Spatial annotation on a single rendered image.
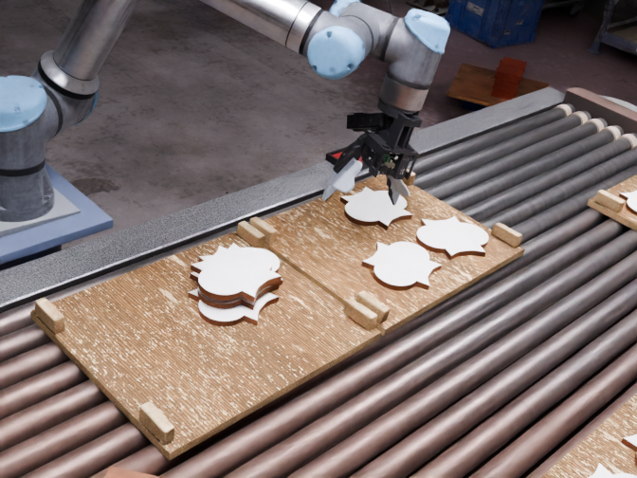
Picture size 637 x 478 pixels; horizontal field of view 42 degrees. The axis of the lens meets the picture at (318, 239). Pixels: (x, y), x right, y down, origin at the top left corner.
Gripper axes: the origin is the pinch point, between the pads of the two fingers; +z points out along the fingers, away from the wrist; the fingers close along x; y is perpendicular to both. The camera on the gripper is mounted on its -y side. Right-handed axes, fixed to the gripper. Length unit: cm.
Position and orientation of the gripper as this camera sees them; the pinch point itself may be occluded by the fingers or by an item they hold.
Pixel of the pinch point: (356, 201)
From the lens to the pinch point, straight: 149.9
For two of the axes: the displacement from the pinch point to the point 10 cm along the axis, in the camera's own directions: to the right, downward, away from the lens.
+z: -2.9, 8.5, 4.5
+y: 4.1, 5.3, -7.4
